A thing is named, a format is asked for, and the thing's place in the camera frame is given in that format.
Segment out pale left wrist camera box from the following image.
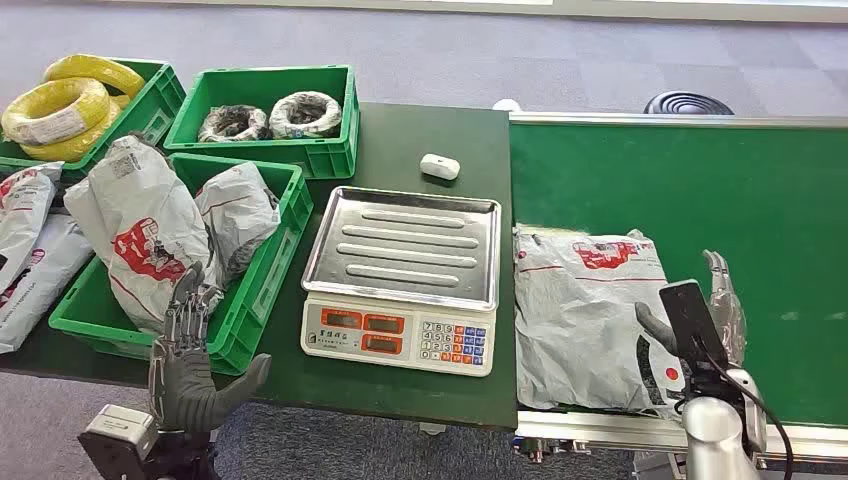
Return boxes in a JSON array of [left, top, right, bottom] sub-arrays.
[[78, 404, 162, 480]]

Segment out dark green table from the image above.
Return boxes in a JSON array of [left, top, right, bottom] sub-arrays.
[[0, 101, 519, 433]]

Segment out crumpled grey courier package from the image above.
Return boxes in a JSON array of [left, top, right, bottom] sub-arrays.
[[193, 160, 283, 287]]

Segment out black flat device on hand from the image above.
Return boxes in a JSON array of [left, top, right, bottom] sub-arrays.
[[658, 279, 731, 372]]

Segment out green crate with black coils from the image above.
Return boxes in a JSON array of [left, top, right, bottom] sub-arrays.
[[162, 64, 361, 181]]

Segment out green conveyor belt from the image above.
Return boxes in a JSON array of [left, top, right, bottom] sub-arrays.
[[508, 111, 848, 465]]

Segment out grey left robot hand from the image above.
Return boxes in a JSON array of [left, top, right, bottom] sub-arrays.
[[148, 261, 274, 436]]

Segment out wrapped black wire coil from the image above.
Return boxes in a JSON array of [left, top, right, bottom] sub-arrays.
[[268, 90, 344, 141], [196, 103, 272, 144]]

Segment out large grey courier package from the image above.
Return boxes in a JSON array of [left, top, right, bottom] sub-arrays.
[[63, 135, 225, 337]]

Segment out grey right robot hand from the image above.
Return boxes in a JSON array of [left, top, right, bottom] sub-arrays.
[[634, 249, 748, 383]]

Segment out yellow wire coil with label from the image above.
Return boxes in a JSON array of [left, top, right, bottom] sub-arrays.
[[0, 77, 112, 148]]

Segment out green crate with packages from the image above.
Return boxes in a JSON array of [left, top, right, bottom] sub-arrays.
[[48, 152, 315, 378]]

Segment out grey courier package red logo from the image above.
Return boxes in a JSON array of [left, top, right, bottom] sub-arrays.
[[512, 225, 689, 423]]

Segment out small white oval device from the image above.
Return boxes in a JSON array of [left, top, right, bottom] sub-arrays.
[[419, 152, 462, 182]]

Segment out electronic weighing scale steel tray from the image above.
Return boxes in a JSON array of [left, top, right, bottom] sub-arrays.
[[299, 185, 503, 379]]

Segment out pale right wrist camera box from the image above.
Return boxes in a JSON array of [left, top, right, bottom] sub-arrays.
[[725, 368, 769, 458]]

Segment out black round ribbed object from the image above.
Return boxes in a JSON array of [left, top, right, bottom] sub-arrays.
[[643, 89, 736, 117]]

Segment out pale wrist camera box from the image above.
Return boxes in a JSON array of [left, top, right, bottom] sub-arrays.
[[725, 368, 769, 458], [78, 404, 162, 480]]

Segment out green crate with yellow coils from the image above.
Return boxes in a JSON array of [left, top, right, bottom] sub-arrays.
[[0, 58, 187, 179]]

